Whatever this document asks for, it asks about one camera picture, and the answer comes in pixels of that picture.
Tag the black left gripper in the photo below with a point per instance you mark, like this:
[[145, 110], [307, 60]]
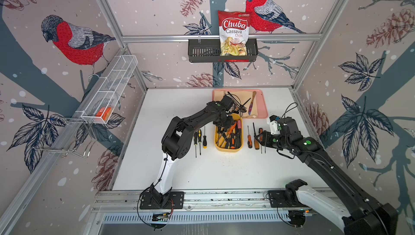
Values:
[[229, 122]]

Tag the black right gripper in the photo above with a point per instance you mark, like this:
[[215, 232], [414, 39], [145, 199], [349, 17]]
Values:
[[266, 135]]

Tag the thin black shaft screwdriver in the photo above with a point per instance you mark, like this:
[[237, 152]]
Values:
[[260, 138]]

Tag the amber handle black screwdriver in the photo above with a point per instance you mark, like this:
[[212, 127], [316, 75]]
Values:
[[256, 143]]

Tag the orange black small screwdriver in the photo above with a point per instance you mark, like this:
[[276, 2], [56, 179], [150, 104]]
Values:
[[249, 139]]

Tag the slim black yellow-capped screwdriver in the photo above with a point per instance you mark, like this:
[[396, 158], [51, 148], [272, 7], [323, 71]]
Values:
[[204, 138]]

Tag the large yellow black screwdriver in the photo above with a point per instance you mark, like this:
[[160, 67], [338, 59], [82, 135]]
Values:
[[195, 141]]

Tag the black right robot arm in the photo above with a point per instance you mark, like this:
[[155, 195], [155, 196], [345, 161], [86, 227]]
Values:
[[356, 212]]

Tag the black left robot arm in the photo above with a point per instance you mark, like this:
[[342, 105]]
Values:
[[176, 142]]

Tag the orange black large screwdriver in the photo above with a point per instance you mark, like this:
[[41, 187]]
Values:
[[230, 131]]

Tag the yellow plastic storage box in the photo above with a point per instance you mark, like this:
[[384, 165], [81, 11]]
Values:
[[231, 139]]

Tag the black cutlery bundle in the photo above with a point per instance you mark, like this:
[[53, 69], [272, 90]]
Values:
[[238, 107]]

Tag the pink plastic tray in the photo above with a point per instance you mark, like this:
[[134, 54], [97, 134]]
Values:
[[262, 103]]

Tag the red Chuba cassava chips bag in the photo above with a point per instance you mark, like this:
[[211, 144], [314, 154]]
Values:
[[234, 30]]

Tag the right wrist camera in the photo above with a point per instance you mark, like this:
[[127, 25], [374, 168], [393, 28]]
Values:
[[273, 124]]

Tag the wooden handled knife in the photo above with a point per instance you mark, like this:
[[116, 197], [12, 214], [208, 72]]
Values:
[[252, 102]]

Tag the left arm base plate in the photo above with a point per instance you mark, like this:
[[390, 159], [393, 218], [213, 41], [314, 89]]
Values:
[[154, 201]]

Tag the orange item in wire shelf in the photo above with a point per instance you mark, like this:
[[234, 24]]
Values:
[[104, 113]]

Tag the white wire mesh shelf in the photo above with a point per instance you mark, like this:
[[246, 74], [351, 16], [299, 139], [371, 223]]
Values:
[[111, 89]]

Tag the metal wall hook rack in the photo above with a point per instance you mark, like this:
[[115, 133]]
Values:
[[68, 136]]

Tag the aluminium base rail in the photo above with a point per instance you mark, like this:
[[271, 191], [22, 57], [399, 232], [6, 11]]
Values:
[[200, 207]]

